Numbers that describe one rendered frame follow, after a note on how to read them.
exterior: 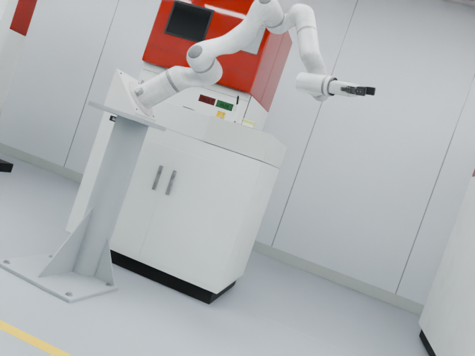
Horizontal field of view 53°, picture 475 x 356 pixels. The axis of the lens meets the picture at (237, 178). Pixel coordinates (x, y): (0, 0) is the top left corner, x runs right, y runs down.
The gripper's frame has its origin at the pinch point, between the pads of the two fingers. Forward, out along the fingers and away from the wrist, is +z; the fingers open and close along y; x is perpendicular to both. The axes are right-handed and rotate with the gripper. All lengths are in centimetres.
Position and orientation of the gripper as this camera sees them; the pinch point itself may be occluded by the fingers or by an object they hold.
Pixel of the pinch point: (367, 91)
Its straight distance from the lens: 196.9
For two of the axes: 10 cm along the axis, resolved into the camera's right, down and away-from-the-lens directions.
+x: 0.9, -9.6, -2.7
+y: -6.1, 1.6, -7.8
